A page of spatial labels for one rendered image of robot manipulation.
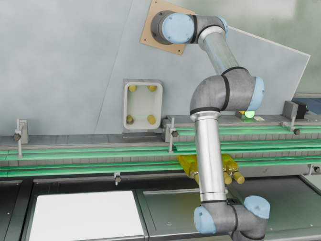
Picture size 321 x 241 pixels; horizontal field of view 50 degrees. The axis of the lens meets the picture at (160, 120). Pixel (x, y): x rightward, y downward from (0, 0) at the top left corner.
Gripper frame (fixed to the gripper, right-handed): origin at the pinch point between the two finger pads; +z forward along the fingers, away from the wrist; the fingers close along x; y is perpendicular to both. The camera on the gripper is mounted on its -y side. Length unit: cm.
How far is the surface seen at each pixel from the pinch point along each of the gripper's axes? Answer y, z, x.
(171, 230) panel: -15.2, -4.5, -12.1
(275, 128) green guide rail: 46, 34, 15
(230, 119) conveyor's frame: 25, 42, 16
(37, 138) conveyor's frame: -67, 45, 5
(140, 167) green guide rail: -21.5, 31.2, -3.5
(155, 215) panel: -18.8, 6.5, -12.9
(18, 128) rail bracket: -72, 30, 16
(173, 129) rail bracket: -8.6, 28.5, 15.8
